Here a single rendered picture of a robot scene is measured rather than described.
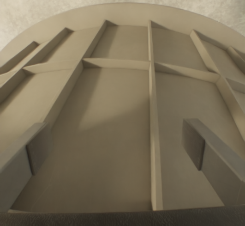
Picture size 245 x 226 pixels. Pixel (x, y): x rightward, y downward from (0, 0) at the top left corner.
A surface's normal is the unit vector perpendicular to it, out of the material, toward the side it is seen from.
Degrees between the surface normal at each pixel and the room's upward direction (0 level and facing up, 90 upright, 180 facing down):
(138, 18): 0
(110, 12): 0
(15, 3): 0
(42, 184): 90
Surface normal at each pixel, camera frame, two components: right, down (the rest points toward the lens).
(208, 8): -0.11, 0.65
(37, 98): -0.16, -0.76
